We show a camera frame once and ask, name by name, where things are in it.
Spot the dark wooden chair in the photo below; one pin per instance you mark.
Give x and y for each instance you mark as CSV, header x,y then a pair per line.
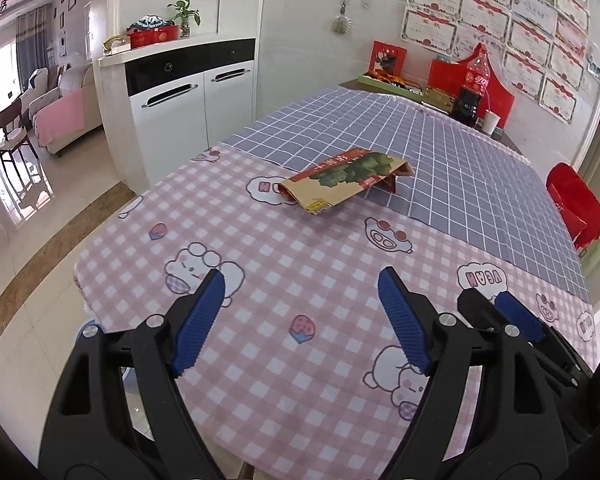
x,y
10,120

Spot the pink blanket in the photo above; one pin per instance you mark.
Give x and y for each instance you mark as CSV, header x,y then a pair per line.
x,y
57,120

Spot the red round tin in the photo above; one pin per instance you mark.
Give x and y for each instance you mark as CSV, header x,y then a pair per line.
x,y
155,36

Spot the blue plastic bucket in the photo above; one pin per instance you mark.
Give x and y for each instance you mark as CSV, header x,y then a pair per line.
x,y
129,382

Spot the blue knitted cloth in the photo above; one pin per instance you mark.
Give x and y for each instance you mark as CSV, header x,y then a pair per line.
x,y
152,23

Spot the brown paper bag green print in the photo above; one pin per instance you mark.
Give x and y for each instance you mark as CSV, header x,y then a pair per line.
x,y
350,175

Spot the group of award certificates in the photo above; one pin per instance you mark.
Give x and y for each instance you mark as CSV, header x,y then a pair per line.
x,y
480,20

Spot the white covered armchair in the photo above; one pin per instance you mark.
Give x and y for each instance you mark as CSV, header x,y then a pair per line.
x,y
38,80

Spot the yellow snack packet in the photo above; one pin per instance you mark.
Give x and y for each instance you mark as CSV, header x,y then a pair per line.
x,y
116,44

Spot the grey striped curtain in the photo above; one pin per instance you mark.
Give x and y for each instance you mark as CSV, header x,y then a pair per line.
x,y
30,45

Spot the white sideboard cabinet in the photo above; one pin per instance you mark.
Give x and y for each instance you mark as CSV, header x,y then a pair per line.
x,y
180,110

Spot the gold box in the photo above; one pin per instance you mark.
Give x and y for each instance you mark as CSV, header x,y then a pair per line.
x,y
438,99

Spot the green potted plant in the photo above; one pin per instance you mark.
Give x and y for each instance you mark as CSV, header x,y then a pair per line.
x,y
184,12

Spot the white hanging wall ornament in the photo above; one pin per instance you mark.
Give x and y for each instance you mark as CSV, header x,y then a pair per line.
x,y
341,24

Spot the pink checked cartoon tablecloth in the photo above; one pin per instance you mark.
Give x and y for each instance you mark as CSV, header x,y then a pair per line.
x,y
305,270

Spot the cola bottle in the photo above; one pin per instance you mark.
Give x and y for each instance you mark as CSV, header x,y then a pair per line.
x,y
470,100

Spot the purple grid tablecloth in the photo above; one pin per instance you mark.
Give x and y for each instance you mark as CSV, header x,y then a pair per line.
x,y
455,185

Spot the beige sofa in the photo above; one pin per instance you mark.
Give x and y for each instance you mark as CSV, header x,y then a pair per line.
x,y
80,80

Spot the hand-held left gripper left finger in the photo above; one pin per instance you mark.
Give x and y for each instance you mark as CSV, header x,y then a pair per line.
x,y
200,320

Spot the green flat box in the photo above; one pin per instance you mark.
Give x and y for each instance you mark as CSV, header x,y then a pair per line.
x,y
390,84

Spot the red plastic chair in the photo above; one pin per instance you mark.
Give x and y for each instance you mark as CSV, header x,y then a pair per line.
x,y
575,200

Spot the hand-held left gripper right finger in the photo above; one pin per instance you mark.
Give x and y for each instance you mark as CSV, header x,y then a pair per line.
x,y
405,320

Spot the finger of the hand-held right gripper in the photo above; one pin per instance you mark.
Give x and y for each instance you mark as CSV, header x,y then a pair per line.
x,y
520,315
480,310

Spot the red pointed gift box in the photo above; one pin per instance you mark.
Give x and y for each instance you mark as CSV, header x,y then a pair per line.
x,y
445,77

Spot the white paper cup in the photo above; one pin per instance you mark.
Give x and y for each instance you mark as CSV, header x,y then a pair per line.
x,y
490,122

